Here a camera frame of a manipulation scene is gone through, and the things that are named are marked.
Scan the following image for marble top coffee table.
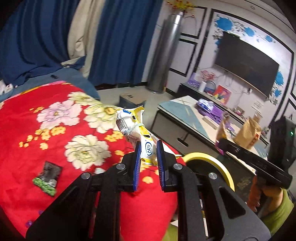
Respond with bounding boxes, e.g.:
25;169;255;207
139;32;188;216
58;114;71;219
150;95;271;186

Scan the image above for silver tower air conditioner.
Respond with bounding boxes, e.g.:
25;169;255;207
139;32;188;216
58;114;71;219
146;13;184;93

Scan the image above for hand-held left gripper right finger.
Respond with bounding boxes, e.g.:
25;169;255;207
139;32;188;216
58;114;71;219
156;140;271;241

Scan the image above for person's right hand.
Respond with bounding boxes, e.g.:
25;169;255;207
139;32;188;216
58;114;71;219
247;176;284;213

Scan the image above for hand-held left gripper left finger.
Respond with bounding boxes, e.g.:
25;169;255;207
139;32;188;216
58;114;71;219
25;141;142;241

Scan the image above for yellow red artificial flowers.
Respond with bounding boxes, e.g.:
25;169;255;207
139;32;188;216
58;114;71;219
166;0;197;15

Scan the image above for white yellow snack wrapper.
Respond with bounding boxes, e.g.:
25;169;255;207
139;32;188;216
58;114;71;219
116;105;167;166

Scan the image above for brown paper bag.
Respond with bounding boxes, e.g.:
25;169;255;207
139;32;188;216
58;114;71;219
233;116;262;149

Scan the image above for black green snack packet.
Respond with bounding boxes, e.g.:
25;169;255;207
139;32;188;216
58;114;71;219
32;161;63;197

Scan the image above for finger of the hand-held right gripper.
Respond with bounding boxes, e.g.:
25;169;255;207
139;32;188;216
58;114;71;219
218;138;293;189

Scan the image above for white vase red flowers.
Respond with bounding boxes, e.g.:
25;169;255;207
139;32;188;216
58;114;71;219
199;70;216;92

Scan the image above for blue bed sheet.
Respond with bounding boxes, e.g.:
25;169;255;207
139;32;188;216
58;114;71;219
0;68;100;103

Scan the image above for black television cabinet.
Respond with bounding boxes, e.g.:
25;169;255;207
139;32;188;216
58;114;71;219
176;83;271;131

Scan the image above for beige curtain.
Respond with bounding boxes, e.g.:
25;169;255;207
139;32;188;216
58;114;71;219
67;0;107;78

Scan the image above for narrow blue curtain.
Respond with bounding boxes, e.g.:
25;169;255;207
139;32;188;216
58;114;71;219
88;0;165;87

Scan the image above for round desk ornament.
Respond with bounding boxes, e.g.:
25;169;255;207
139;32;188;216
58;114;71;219
205;81;217;94

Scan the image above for purple gift box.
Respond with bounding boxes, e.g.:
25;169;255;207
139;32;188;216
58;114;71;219
187;72;201;88

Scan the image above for wide blue curtain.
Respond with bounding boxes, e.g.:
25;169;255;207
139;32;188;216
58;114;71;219
0;0;80;85

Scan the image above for purple bag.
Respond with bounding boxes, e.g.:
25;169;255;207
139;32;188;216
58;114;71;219
196;102;234;124

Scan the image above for dark blue floor box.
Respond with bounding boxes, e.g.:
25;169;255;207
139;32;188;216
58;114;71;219
119;93;146;108

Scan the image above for black wall television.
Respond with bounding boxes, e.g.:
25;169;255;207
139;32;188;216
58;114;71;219
213;31;280;98

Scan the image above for white tissue pack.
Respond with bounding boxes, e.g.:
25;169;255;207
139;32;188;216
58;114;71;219
198;98;214;111

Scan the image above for person's right forearm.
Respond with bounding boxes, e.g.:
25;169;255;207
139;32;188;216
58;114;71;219
259;189;295;237

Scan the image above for colourful picture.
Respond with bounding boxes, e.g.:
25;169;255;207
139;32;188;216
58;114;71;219
212;85;232;105

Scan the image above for red floral blanket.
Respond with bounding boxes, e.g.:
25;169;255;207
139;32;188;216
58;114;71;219
0;81;186;238

